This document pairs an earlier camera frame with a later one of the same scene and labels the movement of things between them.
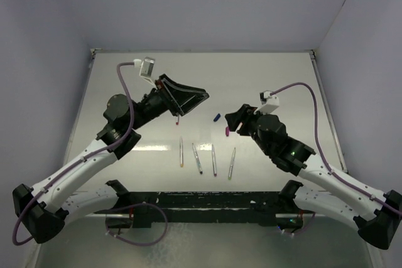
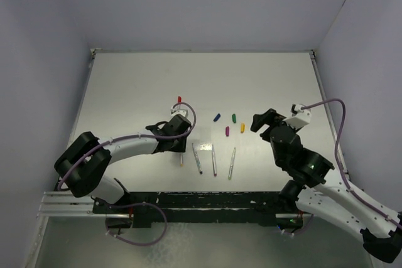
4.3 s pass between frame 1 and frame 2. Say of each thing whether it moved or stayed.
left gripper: moved
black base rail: stayed
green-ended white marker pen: stayed
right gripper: moved
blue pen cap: stayed
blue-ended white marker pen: stayed
